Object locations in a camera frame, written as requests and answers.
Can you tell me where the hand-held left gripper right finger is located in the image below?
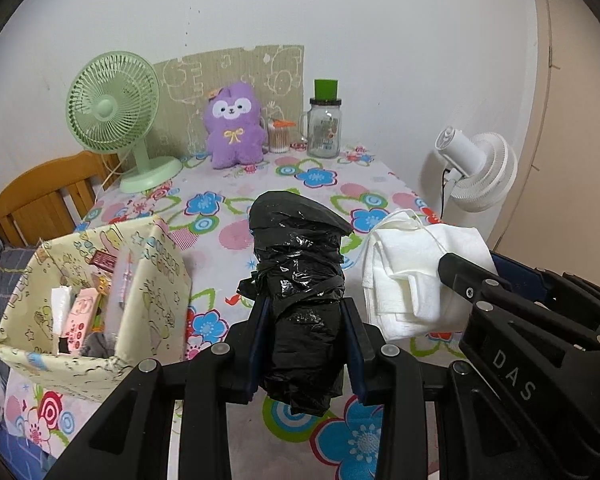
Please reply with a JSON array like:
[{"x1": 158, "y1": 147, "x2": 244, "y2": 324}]
[{"x1": 342, "y1": 298, "x2": 532, "y2": 480}]

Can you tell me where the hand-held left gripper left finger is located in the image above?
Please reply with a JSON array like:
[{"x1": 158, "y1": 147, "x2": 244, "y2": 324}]
[{"x1": 45, "y1": 295, "x2": 272, "y2": 480}]

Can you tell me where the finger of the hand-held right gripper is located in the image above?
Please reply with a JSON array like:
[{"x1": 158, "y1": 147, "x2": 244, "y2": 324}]
[
  {"x1": 492, "y1": 252, "x2": 600, "y2": 326},
  {"x1": 439, "y1": 253, "x2": 600, "y2": 361}
]

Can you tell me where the white cotton face mask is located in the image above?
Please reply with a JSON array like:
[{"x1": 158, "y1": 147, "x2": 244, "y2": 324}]
[{"x1": 362, "y1": 208, "x2": 498, "y2": 343}]

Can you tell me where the black plastic bag roll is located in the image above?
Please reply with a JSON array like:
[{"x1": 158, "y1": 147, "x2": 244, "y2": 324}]
[{"x1": 237, "y1": 190, "x2": 353, "y2": 416}]

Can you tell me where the yellow cartoon fabric storage box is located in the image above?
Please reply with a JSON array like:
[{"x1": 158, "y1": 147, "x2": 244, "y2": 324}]
[{"x1": 0, "y1": 215, "x2": 190, "y2": 403}]

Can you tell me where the clear pink-striped plastic bag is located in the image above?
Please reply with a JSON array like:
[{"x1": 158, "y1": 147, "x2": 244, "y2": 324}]
[{"x1": 111, "y1": 252, "x2": 137, "y2": 313}]

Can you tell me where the dark grey cloth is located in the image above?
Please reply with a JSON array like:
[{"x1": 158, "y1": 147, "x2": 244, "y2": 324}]
[{"x1": 82, "y1": 332, "x2": 117, "y2": 358}]

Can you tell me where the pink wet wipes pack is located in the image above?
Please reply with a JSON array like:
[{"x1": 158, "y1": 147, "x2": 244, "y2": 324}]
[{"x1": 60, "y1": 287, "x2": 103, "y2": 356}]

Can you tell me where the white plastic-wrapped packet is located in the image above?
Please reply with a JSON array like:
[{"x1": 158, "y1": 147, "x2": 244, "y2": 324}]
[{"x1": 50, "y1": 285, "x2": 77, "y2": 337}]

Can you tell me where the white clip fan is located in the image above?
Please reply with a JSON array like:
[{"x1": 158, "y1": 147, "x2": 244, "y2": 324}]
[{"x1": 434, "y1": 127, "x2": 518, "y2": 213}]

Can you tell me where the floral tablecloth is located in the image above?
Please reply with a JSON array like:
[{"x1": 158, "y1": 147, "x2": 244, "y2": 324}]
[{"x1": 5, "y1": 145, "x2": 481, "y2": 480}]

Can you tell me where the beige door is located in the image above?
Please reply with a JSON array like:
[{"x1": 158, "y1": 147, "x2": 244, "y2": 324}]
[{"x1": 490, "y1": 0, "x2": 600, "y2": 281}]

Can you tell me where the glass jar with green lid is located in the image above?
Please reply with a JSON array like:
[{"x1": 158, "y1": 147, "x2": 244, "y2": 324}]
[{"x1": 298, "y1": 79, "x2": 342, "y2": 158}]

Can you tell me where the cotton swab container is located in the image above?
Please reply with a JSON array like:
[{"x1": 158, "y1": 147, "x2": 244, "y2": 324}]
[{"x1": 266, "y1": 117, "x2": 297, "y2": 153}]

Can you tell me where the purple plush toy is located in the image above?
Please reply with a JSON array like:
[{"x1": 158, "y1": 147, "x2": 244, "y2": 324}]
[{"x1": 202, "y1": 81, "x2": 266, "y2": 170}]

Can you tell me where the wooden chair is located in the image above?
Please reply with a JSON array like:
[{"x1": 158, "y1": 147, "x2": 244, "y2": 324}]
[{"x1": 0, "y1": 151, "x2": 122, "y2": 248}]

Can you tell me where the blue grey plaid blanket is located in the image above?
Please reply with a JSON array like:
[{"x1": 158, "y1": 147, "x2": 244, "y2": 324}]
[{"x1": 0, "y1": 232, "x2": 46, "y2": 441}]

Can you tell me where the beige cartoon print board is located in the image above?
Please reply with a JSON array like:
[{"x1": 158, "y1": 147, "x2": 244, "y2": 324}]
[{"x1": 152, "y1": 44, "x2": 306, "y2": 158}]

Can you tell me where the green desk fan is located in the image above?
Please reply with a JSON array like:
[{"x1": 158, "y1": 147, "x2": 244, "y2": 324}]
[{"x1": 66, "y1": 50, "x2": 183, "y2": 194}]

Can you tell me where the black power cable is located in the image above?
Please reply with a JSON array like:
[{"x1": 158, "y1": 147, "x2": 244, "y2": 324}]
[{"x1": 440, "y1": 166, "x2": 455, "y2": 221}]

